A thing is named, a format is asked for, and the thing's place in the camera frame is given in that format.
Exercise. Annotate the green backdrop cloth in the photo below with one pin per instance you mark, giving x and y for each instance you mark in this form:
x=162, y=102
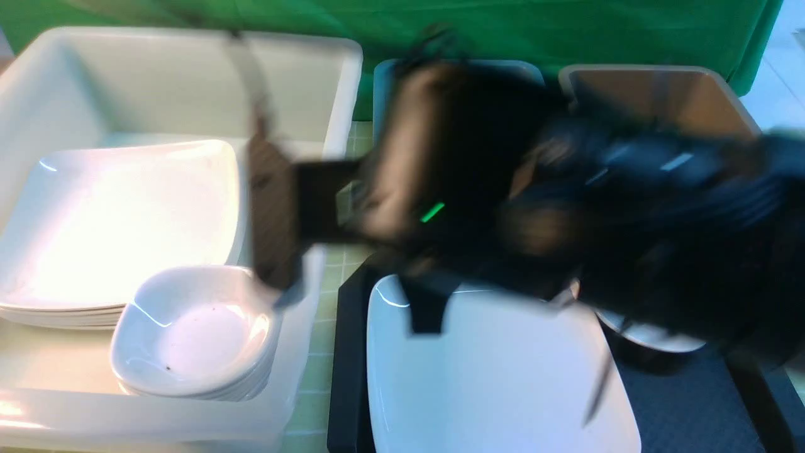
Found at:
x=728, y=37

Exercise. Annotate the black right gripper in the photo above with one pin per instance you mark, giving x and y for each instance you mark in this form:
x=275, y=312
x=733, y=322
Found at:
x=440, y=189

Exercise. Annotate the white shallow bowl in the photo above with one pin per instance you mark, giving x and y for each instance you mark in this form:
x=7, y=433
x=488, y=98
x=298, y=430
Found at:
x=643, y=337

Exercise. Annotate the stack of white plates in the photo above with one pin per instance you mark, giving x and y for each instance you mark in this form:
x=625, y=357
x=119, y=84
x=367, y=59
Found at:
x=90, y=226

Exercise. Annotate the green checkered tablecloth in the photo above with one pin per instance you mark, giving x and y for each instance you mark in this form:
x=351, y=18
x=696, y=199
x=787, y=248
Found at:
x=308, y=426

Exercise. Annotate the stack of white bowls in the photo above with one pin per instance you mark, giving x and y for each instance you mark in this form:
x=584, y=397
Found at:
x=203, y=333

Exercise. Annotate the black silver right arm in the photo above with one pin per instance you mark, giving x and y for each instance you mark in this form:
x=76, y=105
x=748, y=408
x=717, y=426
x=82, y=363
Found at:
x=701, y=236

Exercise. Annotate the black serving tray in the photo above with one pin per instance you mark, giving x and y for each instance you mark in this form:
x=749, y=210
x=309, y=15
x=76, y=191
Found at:
x=698, y=403

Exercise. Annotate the brown plastic bin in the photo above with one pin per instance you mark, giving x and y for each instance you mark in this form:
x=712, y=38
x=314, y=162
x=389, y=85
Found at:
x=690, y=99

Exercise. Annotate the teal plastic bin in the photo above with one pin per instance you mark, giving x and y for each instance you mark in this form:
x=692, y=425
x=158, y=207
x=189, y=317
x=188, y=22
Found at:
x=383, y=81

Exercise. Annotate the large white plastic tub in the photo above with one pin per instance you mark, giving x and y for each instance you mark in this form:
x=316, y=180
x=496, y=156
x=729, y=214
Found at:
x=78, y=88

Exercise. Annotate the large white square plate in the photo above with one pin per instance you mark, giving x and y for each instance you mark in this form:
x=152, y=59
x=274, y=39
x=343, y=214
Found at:
x=503, y=376

